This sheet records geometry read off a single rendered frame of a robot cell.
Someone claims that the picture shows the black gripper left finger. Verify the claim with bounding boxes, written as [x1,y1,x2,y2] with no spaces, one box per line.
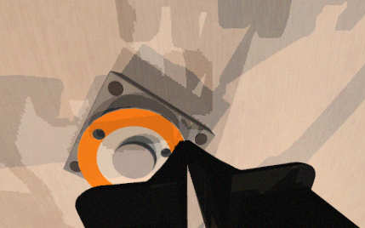
[75,140,188,228]

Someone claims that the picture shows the orange round plate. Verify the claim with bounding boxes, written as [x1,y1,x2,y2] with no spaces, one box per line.
[77,107,185,186]

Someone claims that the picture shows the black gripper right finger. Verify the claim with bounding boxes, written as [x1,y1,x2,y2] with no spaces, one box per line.
[185,140,316,228]

